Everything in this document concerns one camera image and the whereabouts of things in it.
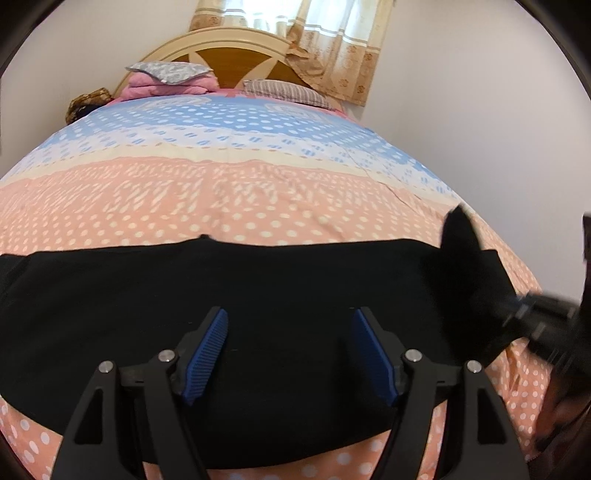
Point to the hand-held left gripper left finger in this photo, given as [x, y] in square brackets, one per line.
[203, 360]

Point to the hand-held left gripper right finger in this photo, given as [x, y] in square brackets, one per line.
[376, 360]

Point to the brown patterned bag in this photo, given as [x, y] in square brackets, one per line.
[85, 105]

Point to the pink folded blanket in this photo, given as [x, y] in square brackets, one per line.
[175, 88]

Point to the beige floral window curtain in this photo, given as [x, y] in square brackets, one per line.
[341, 55]

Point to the person's right forearm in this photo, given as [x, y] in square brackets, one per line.
[561, 410]

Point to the grey patterned pillow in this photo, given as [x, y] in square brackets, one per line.
[168, 73]

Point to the striped pillow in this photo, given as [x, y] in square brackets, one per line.
[286, 92]

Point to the polka dot bedspread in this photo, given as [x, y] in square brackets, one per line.
[231, 184]

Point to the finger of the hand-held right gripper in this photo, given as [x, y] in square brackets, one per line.
[505, 318]

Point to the black pants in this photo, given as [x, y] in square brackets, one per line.
[277, 350]

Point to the cream wooden headboard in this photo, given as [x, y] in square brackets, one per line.
[240, 53]

